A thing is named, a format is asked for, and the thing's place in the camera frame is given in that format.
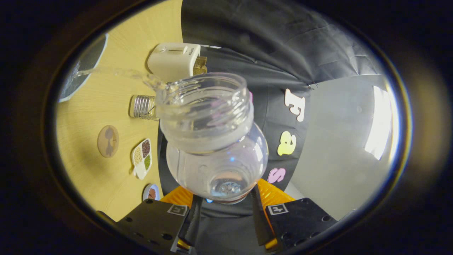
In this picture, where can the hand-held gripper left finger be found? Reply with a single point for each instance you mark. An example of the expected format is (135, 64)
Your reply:
(191, 223)

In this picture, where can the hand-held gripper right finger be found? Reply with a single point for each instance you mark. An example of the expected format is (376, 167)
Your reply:
(260, 219)

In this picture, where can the clear glass juice bottle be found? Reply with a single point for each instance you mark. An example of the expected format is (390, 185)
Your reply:
(216, 141)

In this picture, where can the round cork coaster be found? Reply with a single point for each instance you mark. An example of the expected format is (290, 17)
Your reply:
(108, 141)

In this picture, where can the grey-green cup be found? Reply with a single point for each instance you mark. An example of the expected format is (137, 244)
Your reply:
(83, 71)

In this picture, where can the brown meat piece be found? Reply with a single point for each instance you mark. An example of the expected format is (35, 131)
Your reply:
(152, 193)

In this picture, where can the blue plate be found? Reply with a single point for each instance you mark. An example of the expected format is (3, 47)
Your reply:
(145, 193)

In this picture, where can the white divided grain tray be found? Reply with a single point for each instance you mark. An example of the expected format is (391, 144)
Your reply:
(142, 159)

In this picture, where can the wooden table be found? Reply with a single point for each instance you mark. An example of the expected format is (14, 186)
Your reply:
(88, 170)

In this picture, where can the brown toast slice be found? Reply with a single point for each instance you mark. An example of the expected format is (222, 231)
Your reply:
(200, 65)

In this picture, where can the white toaster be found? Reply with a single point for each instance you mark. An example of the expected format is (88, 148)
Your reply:
(171, 62)

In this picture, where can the black backdrop cloth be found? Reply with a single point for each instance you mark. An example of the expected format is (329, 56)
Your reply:
(265, 53)

